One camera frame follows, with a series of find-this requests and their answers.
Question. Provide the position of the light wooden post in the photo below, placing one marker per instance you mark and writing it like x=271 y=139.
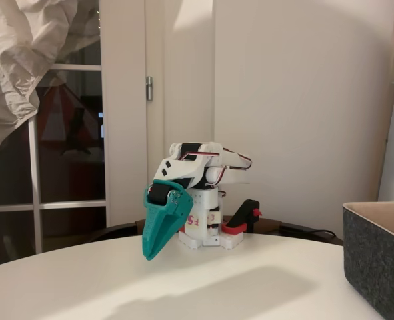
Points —
x=388 y=116

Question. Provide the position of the dark low furniture piece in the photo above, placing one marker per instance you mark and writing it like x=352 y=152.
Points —
x=270 y=225

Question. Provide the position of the black clamp with red jaw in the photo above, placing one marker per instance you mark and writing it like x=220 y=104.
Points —
x=181 y=229
x=246 y=213

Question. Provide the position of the crumpled beige curtain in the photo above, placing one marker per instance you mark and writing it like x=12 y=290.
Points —
x=10 y=50

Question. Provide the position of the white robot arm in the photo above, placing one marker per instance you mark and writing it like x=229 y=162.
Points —
x=183 y=168

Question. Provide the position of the silver door hinge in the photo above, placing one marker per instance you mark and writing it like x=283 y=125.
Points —
x=149 y=88

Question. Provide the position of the dark grey felt box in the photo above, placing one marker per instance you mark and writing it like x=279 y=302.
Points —
x=373 y=260

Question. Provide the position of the teal gripper black servo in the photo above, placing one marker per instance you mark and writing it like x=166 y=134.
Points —
x=159 y=213

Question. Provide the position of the white framed glass door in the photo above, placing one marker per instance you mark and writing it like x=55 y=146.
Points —
x=104 y=150

